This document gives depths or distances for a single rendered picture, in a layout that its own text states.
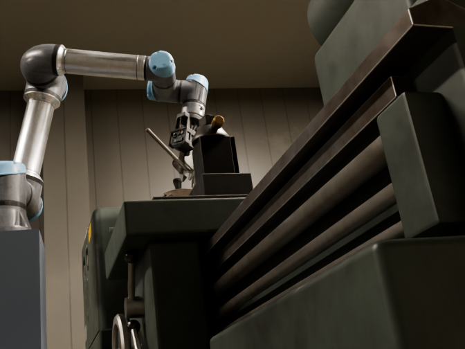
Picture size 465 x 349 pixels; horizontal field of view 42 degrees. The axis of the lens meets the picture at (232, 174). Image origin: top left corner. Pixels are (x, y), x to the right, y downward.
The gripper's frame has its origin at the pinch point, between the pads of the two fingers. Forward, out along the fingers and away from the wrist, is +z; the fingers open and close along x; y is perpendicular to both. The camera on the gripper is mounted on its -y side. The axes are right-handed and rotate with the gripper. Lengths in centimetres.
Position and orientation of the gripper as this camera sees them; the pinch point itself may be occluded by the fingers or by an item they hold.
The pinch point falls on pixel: (188, 178)
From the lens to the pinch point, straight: 186.5
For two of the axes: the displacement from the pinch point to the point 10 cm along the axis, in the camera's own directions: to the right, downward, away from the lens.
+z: -1.0, 9.0, -4.2
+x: 7.9, -1.9, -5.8
